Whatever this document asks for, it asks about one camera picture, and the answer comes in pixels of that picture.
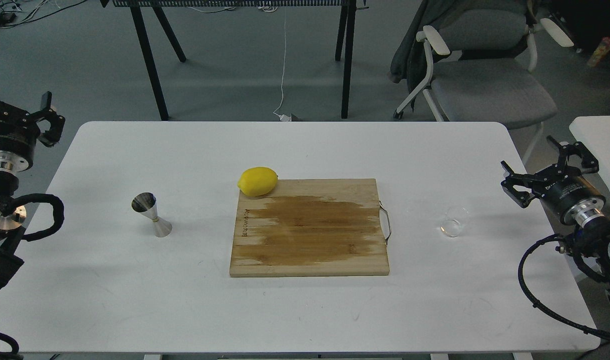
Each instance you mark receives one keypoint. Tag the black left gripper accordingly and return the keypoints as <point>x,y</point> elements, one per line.
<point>18,134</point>

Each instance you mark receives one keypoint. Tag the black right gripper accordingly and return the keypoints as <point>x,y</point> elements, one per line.
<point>565,193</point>

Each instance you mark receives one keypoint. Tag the small clear glass cup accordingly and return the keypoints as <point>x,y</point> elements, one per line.
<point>455,221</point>

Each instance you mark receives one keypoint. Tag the steel double jigger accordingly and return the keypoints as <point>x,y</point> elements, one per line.
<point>146,205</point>

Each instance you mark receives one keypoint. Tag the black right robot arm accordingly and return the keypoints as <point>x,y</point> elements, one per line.
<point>588,246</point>

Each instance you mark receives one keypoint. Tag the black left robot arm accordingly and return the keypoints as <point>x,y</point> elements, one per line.
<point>13,210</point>

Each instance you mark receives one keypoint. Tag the white side table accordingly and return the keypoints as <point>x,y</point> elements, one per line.
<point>594,132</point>

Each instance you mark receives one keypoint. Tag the grey office chair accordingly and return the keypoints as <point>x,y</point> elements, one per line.
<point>479,68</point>

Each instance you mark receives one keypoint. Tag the dark grey jacket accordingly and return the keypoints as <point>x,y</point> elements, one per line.
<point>406,63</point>

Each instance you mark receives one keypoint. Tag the yellow lemon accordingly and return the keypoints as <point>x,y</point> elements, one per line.
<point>257,181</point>

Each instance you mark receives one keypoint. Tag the wooden cutting board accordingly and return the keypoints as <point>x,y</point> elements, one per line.
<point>327,227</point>

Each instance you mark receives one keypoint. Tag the black metal table frame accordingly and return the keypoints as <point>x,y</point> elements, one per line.
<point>202,46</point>

